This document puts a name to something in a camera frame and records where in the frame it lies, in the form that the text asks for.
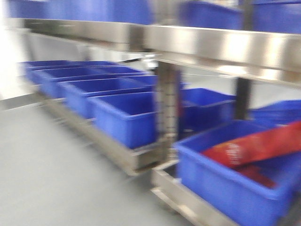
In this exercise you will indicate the steel rack upright post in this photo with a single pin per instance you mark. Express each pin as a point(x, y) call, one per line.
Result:
point(169, 107)

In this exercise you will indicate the stainless steel shelf front rail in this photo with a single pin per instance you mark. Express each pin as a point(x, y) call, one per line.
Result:
point(260, 56)

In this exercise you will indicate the blue bin behind tray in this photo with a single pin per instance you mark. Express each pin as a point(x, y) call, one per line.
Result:
point(203, 14)

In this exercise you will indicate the blue bin in row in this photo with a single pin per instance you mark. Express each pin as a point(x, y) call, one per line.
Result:
point(76, 93)
point(48, 79)

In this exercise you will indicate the blue upper left bin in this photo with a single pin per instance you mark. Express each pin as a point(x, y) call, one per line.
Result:
point(126, 11)

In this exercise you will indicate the blue lower left bin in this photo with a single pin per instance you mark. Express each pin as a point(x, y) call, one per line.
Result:
point(243, 200)

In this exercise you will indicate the red paper package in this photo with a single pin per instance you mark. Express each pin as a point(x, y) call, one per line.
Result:
point(257, 146)

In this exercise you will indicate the blue bin behind post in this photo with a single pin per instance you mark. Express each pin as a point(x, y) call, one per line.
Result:
point(204, 109)

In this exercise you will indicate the blue upper right bin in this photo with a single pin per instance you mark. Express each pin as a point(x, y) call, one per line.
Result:
point(282, 16)

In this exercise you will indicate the blue bin nearest post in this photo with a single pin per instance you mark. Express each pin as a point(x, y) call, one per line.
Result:
point(127, 118)

